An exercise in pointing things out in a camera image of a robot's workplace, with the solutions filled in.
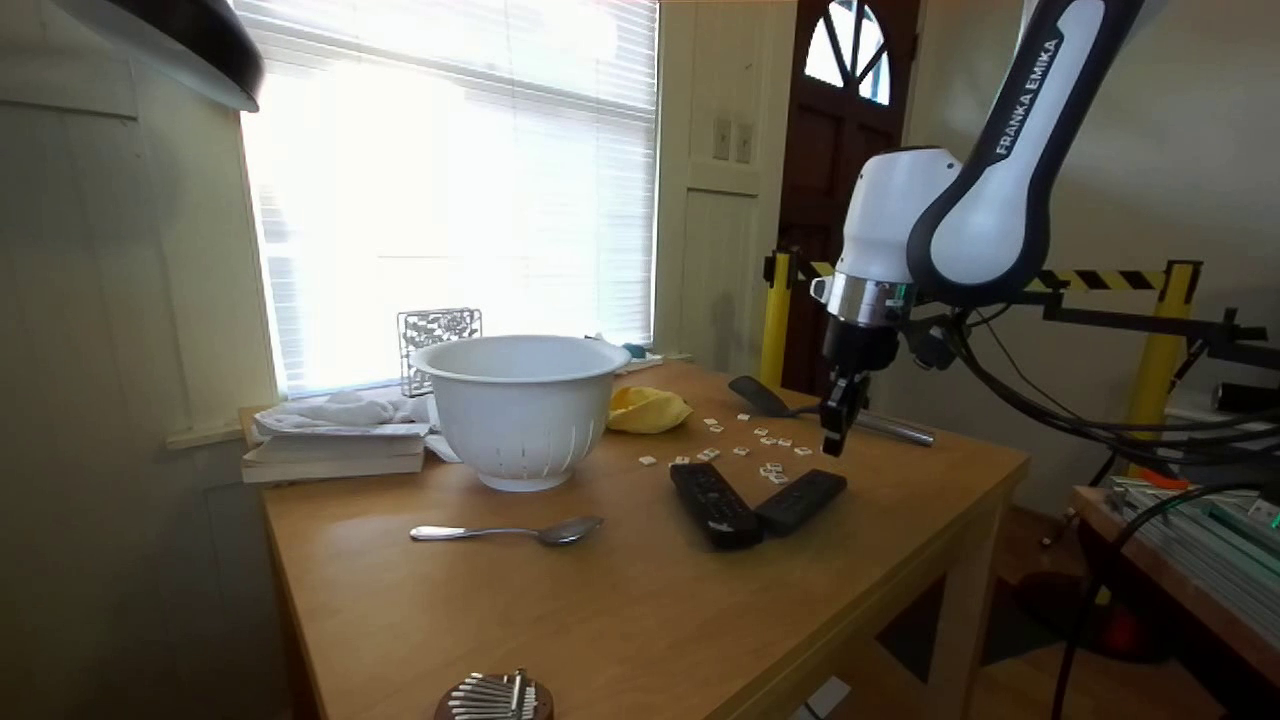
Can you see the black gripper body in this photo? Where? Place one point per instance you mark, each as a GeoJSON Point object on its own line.
{"type": "Point", "coordinates": [860, 348]}

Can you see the cream wall switch plate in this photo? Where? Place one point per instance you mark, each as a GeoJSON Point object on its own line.
{"type": "Point", "coordinates": [733, 141]}

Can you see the rounded black remote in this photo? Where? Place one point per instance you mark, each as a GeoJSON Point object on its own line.
{"type": "Point", "coordinates": [713, 506]}

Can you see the white crumpled cloth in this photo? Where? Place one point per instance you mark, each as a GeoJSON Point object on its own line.
{"type": "Point", "coordinates": [341, 410]}

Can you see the metal spoon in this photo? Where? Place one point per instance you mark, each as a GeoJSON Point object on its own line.
{"type": "Point", "coordinates": [504, 532]}

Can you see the white plastic colander bowl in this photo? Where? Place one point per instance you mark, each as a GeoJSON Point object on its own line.
{"type": "Point", "coordinates": [521, 407]}

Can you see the ribbed metal lid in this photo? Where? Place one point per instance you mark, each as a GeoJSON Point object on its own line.
{"type": "Point", "coordinates": [492, 699]}

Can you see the stack of papers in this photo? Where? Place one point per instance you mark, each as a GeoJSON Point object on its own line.
{"type": "Point", "coordinates": [1223, 532]}

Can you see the white shelf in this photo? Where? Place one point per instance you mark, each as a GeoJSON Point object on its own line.
{"type": "Point", "coordinates": [1232, 419]}

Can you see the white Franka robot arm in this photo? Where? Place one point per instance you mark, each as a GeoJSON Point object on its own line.
{"type": "Point", "coordinates": [885, 212]}

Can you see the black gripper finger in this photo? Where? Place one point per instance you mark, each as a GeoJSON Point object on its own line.
{"type": "Point", "coordinates": [834, 419]}
{"type": "Point", "coordinates": [858, 407]}

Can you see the white window blinds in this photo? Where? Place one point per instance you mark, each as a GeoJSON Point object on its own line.
{"type": "Point", "coordinates": [454, 174]}

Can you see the yellow black striped barrier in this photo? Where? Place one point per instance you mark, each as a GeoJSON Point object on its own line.
{"type": "Point", "coordinates": [1121, 279]}

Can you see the wooden side table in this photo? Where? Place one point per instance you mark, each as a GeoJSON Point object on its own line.
{"type": "Point", "coordinates": [1174, 585]}

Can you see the black button remote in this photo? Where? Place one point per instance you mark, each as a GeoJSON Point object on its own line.
{"type": "Point", "coordinates": [805, 501]}

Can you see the thick white book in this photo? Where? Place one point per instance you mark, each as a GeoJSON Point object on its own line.
{"type": "Point", "coordinates": [333, 456]}

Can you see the dark wooden door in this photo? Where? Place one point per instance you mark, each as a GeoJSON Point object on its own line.
{"type": "Point", "coordinates": [821, 200]}

